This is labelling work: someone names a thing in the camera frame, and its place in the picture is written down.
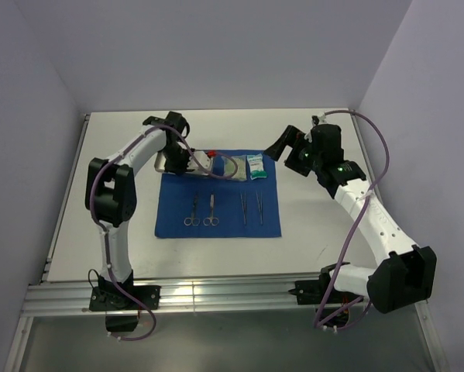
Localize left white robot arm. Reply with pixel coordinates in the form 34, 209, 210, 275
85, 112, 191, 301

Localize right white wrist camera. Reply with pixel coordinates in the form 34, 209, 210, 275
311, 113, 327, 126

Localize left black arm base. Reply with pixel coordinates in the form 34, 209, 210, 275
88, 285, 161, 333

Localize white teal gauze packet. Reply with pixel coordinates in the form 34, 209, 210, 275
246, 153, 267, 181

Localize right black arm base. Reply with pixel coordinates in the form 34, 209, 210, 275
288, 279, 357, 326

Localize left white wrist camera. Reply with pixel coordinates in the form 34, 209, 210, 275
187, 150, 215, 177

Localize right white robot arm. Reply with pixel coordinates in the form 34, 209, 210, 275
263, 124, 437, 314

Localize metal instrument tray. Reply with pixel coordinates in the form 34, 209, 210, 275
153, 149, 215, 177

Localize blue surgical cloth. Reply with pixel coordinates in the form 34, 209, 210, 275
155, 157, 282, 239

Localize metal pointed tweezers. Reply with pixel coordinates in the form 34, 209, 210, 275
256, 191, 263, 226
239, 191, 247, 226

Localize aluminium front rail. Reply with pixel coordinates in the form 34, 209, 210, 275
20, 274, 318, 317

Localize metal forceps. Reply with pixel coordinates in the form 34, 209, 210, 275
184, 193, 201, 226

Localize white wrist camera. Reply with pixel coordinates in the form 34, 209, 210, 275
311, 113, 327, 126
187, 150, 215, 177

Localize green printed glove packet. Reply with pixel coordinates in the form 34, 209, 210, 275
222, 155, 247, 181

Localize metal scissors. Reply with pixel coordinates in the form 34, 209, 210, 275
203, 192, 219, 226

